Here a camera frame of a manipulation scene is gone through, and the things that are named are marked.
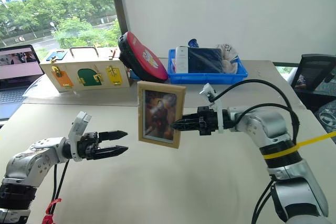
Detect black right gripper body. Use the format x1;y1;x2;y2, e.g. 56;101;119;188
197;106;219;136

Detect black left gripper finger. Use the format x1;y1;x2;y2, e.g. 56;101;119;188
98;130;129;142
93;145;129;161

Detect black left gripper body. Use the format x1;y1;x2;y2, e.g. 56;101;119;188
77;131;102;161

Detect wooden picture frame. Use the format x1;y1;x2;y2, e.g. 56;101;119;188
136;80;187;150

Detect blue plastic bin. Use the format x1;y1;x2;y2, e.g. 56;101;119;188
167;48;249;86

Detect white slim carton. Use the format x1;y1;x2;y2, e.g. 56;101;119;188
174;46;190;74

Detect dark blue flat case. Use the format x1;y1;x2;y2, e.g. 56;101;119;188
187;47;227;74

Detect white printed cloth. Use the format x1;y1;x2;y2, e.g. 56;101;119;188
215;42;240;74

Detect wooden latch box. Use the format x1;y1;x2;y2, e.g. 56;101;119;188
39;46;132;95

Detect red black boxing pad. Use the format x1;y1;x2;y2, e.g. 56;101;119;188
117;31;169;83

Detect blue door flap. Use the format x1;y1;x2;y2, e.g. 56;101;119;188
45;50;66;63

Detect yellow zip tie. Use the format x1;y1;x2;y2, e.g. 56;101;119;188
263;131;336;160

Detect open laptop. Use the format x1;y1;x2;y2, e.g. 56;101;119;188
0;45;46;121

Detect black mesh office chair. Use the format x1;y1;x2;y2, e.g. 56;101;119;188
289;54;336;133

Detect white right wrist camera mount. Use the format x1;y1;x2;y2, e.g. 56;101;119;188
198;83;227;133

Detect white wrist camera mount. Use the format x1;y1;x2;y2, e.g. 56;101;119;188
198;83;227;133
67;111;92;162

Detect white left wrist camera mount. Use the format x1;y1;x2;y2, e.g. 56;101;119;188
67;111;92;162

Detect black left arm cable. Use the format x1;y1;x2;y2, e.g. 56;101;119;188
51;159;70;217

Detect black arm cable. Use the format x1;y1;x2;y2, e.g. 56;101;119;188
213;79;301;224
51;159;70;217

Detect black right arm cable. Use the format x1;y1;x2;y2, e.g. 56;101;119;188
213;79;301;224

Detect red cable tie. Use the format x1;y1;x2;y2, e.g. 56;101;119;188
43;198;62;224

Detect metal box handle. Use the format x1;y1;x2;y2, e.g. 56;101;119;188
69;46;100;58

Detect dark window frame post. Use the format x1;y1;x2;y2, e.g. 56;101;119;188
107;0;131;36

